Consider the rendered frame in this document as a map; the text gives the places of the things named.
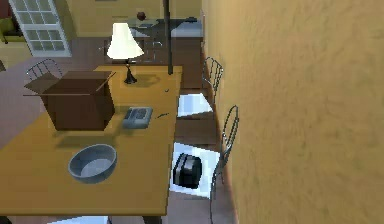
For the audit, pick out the grey alarm clock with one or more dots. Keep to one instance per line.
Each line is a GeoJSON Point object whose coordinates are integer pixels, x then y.
{"type": "Point", "coordinates": [137, 117]}

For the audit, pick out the small black pen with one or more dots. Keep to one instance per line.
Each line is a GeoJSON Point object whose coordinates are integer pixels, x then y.
{"type": "Point", "coordinates": [162, 115]}

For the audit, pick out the small black curved thing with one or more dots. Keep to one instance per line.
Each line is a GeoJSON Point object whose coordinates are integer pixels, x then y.
{"type": "Point", "coordinates": [165, 90]}

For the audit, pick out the black box with grey band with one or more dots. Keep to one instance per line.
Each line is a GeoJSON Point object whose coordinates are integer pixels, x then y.
{"type": "Point", "coordinates": [187, 170]}

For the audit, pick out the dark grey pole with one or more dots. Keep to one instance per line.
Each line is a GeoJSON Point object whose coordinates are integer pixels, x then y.
{"type": "Point", "coordinates": [168, 36]}

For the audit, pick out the yellow wooden table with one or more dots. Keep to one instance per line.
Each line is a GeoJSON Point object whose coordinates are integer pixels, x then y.
{"type": "Point", "coordinates": [140, 173]}

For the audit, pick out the white shade table lamp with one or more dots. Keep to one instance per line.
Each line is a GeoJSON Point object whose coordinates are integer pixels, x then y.
{"type": "Point", "coordinates": [124, 43]}

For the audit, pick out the dark red ball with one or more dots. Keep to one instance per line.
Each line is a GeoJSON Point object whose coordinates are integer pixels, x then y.
{"type": "Point", "coordinates": [141, 15]}

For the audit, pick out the grey bowl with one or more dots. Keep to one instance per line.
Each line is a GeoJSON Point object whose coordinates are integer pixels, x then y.
{"type": "Point", "coordinates": [93, 163]}

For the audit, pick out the brown cardboard box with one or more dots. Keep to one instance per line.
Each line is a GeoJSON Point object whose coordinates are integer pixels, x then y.
{"type": "Point", "coordinates": [80, 106]}

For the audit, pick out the white paned door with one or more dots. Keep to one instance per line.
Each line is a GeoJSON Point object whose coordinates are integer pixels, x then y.
{"type": "Point", "coordinates": [41, 26]}

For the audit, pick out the yellow green sofa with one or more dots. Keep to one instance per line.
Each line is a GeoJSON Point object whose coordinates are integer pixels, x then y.
{"type": "Point", "coordinates": [10, 30]}

